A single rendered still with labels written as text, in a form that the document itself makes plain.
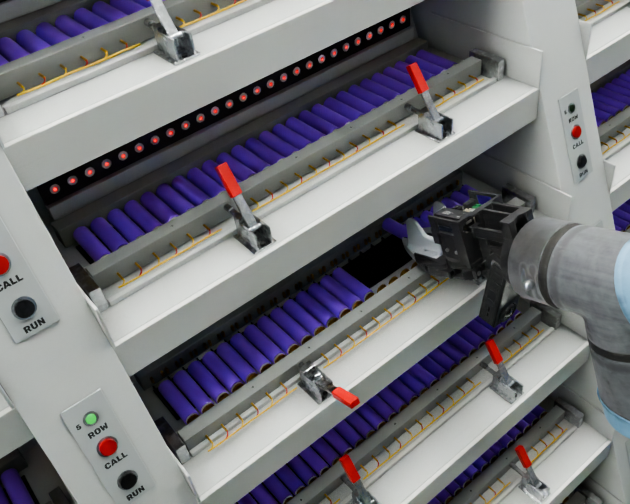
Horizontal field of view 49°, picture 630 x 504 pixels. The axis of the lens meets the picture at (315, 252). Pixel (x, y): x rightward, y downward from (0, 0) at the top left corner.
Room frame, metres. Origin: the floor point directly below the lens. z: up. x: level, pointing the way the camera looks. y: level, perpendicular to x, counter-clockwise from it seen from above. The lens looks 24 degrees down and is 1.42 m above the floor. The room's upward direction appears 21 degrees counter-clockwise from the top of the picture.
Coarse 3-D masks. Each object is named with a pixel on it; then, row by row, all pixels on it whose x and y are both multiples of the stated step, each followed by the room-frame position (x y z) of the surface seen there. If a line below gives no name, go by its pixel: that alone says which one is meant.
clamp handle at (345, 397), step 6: (318, 378) 0.66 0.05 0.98; (318, 384) 0.66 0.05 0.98; (324, 384) 0.65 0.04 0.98; (330, 384) 0.65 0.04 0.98; (330, 390) 0.64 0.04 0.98; (336, 390) 0.63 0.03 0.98; (342, 390) 0.63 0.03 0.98; (336, 396) 0.62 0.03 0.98; (342, 396) 0.62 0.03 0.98; (348, 396) 0.61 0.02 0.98; (354, 396) 0.61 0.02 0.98; (342, 402) 0.62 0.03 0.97; (348, 402) 0.60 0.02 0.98; (354, 402) 0.60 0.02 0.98
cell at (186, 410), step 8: (160, 384) 0.71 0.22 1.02; (168, 384) 0.71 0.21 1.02; (160, 392) 0.71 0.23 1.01; (168, 392) 0.70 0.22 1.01; (176, 392) 0.70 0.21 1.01; (168, 400) 0.69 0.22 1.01; (176, 400) 0.68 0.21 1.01; (184, 400) 0.68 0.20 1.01; (176, 408) 0.68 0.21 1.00; (184, 408) 0.67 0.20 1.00; (192, 408) 0.67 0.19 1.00; (184, 416) 0.66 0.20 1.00
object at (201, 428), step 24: (384, 288) 0.77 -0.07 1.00; (408, 288) 0.77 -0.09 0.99; (360, 312) 0.74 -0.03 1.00; (336, 336) 0.72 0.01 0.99; (288, 360) 0.70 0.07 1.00; (312, 360) 0.71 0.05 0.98; (264, 384) 0.67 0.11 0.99; (216, 408) 0.66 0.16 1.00; (240, 408) 0.66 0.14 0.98; (192, 432) 0.63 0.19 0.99
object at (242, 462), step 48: (528, 192) 0.89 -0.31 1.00; (432, 288) 0.79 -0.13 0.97; (480, 288) 0.77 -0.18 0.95; (384, 336) 0.73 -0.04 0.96; (432, 336) 0.73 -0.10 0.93; (336, 384) 0.68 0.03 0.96; (384, 384) 0.70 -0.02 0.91; (240, 432) 0.64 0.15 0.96; (288, 432) 0.63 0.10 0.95; (192, 480) 0.60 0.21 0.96; (240, 480) 0.60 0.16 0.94
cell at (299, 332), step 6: (276, 312) 0.78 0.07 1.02; (282, 312) 0.78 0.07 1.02; (276, 318) 0.77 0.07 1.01; (282, 318) 0.77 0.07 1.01; (288, 318) 0.77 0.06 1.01; (282, 324) 0.76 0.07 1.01; (288, 324) 0.76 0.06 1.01; (294, 324) 0.75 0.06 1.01; (288, 330) 0.75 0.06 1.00; (294, 330) 0.75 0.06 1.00; (300, 330) 0.74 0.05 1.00; (294, 336) 0.74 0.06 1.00; (300, 336) 0.74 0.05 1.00; (306, 336) 0.74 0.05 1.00; (300, 342) 0.73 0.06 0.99
